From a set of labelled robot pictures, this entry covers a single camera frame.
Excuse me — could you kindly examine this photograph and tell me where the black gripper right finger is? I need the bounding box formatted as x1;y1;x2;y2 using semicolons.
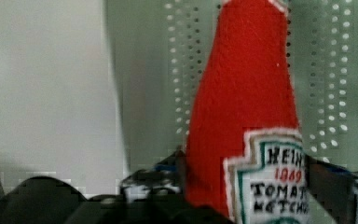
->
306;156;358;224

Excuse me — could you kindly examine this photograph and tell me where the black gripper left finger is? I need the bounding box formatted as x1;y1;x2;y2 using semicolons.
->
119;150;186;203

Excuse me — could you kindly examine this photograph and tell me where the red felt ketchup bottle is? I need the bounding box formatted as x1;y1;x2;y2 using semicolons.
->
186;0;311;224

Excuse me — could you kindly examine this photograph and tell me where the green perforated strainer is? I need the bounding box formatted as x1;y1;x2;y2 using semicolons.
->
105;0;358;224

